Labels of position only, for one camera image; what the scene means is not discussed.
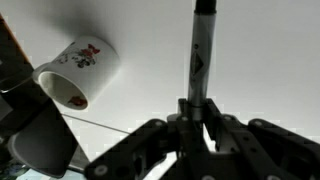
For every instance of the white mug with cartoon print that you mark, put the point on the white mug with cartoon print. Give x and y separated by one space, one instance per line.
86 70

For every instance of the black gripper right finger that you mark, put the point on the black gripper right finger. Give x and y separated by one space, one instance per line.
273 146

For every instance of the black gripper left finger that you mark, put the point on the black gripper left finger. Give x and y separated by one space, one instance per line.
133 150

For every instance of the black and grey marker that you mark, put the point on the black and grey marker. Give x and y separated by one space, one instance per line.
201 60

